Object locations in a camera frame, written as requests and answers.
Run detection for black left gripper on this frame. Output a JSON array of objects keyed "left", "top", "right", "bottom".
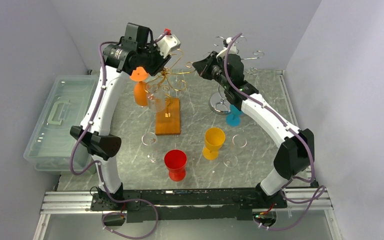
[{"left": 137, "top": 39, "right": 171, "bottom": 77}]

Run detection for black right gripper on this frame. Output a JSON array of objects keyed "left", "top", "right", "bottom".
[{"left": 192, "top": 52, "right": 229, "bottom": 90}]

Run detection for orange plastic wine glass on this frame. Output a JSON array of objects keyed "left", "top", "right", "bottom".
[{"left": 130, "top": 66, "right": 150, "bottom": 107}]

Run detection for clear wine glass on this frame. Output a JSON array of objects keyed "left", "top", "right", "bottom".
[
  {"left": 223, "top": 134, "right": 248, "bottom": 168},
  {"left": 141, "top": 132, "right": 159, "bottom": 164},
  {"left": 145, "top": 83, "right": 166, "bottom": 113}
]

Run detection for gold wire rack wooden base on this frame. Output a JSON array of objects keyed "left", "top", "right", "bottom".
[{"left": 146, "top": 48, "right": 194, "bottom": 136}]

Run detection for yellow plastic wine glass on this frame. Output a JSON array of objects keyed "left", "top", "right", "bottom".
[{"left": 202, "top": 127, "right": 226, "bottom": 161}]

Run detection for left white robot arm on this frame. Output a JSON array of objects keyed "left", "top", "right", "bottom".
[{"left": 69, "top": 22, "right": 181, "bottom": 210}]

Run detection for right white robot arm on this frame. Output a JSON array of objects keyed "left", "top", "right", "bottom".
[{"left": 192, "top": 51, "right": 315, "bottom": 208}]

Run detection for blue plastic wine glass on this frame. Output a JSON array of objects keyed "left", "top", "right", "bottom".
[{"left": 225, "top": 105, "right": 243, "bottom": 127}]

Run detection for red plastic wine glass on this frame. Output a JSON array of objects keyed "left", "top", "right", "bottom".
[{"left": 163, "top": 149, "right": 187, "bottom": 182}]

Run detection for clear plastic storage bin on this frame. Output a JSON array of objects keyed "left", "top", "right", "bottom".
[{"left": 23, "top": 75, "right": 99, "bottom": 173}]

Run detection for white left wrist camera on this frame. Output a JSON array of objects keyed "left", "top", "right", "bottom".
[{"left": 154, "top": 28, "right": 181, "bottom": 59}]

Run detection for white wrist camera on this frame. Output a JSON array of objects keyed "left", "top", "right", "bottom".
[
  {"left": 154, "top": 28, "right": 181, "bottom": 59},
  {"left": 216, "top": 37, "right": 238, "bottom": 58}
]

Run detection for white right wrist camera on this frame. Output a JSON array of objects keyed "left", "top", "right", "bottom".
[{"left": 216, "top": 37, "right": 238, "bottom": 58}]

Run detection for chrome wire glass rack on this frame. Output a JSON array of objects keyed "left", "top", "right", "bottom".
[{"left": 208, "top": 36, "right": 265, "bottom": 115}]

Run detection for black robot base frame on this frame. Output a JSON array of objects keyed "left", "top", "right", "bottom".
[{"left": 89, "top": 187, "right": 288, "bottom": 223}]

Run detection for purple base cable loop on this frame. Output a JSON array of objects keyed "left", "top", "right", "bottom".
[{"left": 101, "top": 196, "right": 161, "bottom": 239}]

